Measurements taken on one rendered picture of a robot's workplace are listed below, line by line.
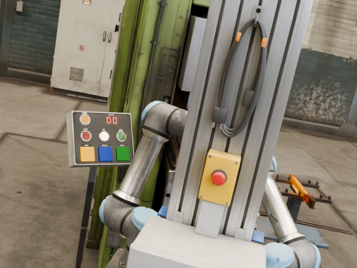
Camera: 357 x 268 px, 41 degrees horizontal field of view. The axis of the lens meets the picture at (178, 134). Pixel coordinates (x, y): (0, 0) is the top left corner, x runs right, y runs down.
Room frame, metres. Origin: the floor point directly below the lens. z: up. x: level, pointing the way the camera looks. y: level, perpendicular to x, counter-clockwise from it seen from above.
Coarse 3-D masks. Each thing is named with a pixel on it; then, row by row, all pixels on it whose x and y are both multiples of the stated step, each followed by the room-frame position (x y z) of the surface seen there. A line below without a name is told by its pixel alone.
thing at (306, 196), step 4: (292, 176) 2.64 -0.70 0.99; (292, 180) 2.60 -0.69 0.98; (296, 180) 2.58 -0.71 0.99; (296, 184) 2.52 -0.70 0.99; (300, 184) 2.53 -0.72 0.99; (296, 188) 2.51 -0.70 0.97; (300, 188) 2.46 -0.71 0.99; (304, 188) 2.47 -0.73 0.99; (304, 192) 2.40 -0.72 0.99; (304, 196) 2.35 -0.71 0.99; (308, 196) 2.33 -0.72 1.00; (312, 196) 2.34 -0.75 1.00; (304, 200) 2.35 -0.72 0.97; (308, 200) 2.33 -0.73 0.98; (312, 200) 2.27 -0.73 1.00; (316, 200) 2.28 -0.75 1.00; (308, 204) 2.31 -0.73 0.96; (312, 204) 2.27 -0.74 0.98; (312, 208) 2.28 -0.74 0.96
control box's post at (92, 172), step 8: (96, 168) 2.43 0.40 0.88; (88, 184) 2.42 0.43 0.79; (88, 192) 2.42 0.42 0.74; (88, 200) 2.42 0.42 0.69; (88, 208) 2.42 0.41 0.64; (88, 216) 2.43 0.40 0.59; (80, 232) 2.42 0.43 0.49; (80, 240) 2.42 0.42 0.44; (80, 248) 2.42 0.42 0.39; (80, 256) 2.42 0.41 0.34; (80, 264) 2.43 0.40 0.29
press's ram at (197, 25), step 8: (192, 16) 2.69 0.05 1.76; (200, 16) 2.95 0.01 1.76; (192, 24) 2.64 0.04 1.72; (200, 24) 2.60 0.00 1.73; (192, 32) 2.59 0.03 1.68; (200, 32) 2.60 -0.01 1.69; (192, 40) 2.59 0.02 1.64; (200, 40) 2.60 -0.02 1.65; (184, 48) 2.75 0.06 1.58; (192, 48) 2.59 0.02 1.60; (200, 48) 2.60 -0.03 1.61; (184, 56) 2.69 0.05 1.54; (192, 56) 2.60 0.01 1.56; (184, 64) 2.64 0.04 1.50; (192, 64) 2.60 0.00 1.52; (184, 72) 2.59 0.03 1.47; (192, 72) 2.60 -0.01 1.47; (184, 80) 2.59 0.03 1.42; (192, 80) 2.60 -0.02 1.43; (184, 88) 2.59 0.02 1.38
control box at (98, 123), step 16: (80, 112) 2.35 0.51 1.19; (96, 112) 2.40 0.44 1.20; (112, 112) 2.46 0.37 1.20; (80, 128) 2.31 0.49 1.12; (96, 128) 2.36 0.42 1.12; (112, 128) 2.42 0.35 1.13; (128, 128) 2.47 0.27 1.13; (80, 144) 2.28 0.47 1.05; (96, 144) 2.33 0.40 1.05; (112, 144) 2.38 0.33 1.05; (128, 144) 2.43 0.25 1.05; (96, 160) 2.29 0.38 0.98
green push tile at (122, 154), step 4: (116, 148) 2.38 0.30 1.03; (120, 148) 2.39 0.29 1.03; (124, 148) 2.40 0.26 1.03; (128, 148) 2.41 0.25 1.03; (116, 152) 2.37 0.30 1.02; (120, 152) 2.38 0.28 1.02; (124, 152) 2.39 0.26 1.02; (128, 152) 2.41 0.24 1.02; (116, 156) 2.36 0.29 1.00; (120, 156) 2.37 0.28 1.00; (124, 156) 2.38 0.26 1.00; (128, 156) 2.39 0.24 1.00; (120, 160) 2.36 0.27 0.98; (124, 160) 2.37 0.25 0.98; (128, 160) 2.39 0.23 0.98
